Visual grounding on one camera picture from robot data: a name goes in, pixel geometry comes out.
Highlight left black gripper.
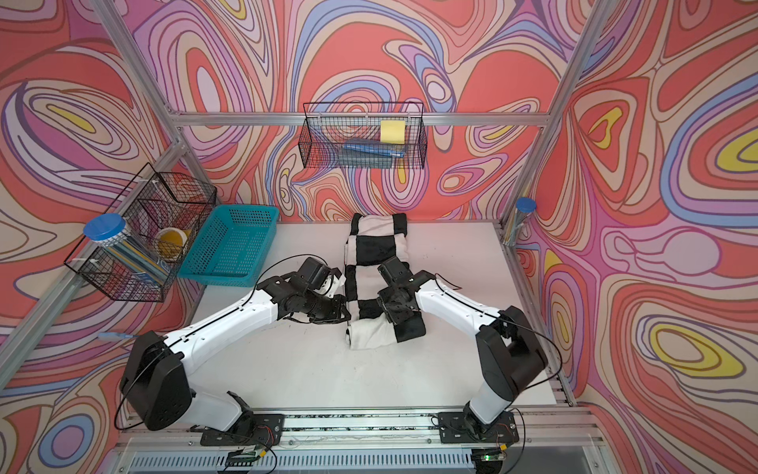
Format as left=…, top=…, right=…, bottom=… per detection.
left=301, top=290, right=355, bottom=324

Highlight black white checkered pillowcase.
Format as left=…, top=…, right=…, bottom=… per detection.
left=343, top=213, right=426, bottom=351

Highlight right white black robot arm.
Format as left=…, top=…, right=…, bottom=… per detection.
left=377, top=258, right=548, bottom=433

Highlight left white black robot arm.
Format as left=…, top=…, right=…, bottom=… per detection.
left=120, top=254, right=351, bottom=433

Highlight teal plastic basket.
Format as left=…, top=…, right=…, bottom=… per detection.
left=179, top=205, right=280, bottom=288

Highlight yellow white cup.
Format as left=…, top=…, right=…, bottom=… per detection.
left=153, top=227, right=189, bottom=262

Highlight blue pen in basket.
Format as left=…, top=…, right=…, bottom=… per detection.
left=343, top=142, right=406, bottom=159

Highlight yellow sticky note pad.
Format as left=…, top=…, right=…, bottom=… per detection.
left=380, top=120, right=406, bottom=145

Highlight blue lid clear jar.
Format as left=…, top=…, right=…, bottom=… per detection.
left=83, top=213, right=170, bottom=286

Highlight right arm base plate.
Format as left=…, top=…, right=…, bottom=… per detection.
left=432, top=411, right=520, bottom=446

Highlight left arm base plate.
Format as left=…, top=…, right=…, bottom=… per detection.
left=201, top=412, right=285, bottom=448

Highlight blue cap tube on frame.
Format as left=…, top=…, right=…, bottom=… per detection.
left=505, top=197, right=537, bottom=247

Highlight left black wire basket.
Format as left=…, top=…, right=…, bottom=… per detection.
left=64, top=164, right=217, bottom=302

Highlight black wire basket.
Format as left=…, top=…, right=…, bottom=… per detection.
left=298, top=100, right=428, bottom=170
left=64, top=164, right=217, bottom=302

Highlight back black wire basket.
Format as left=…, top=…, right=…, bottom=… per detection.
left=298, top=100, right=428, bottom=170

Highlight aluminium rail front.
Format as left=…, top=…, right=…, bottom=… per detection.
left=116, top=405, right=608, bottom=452

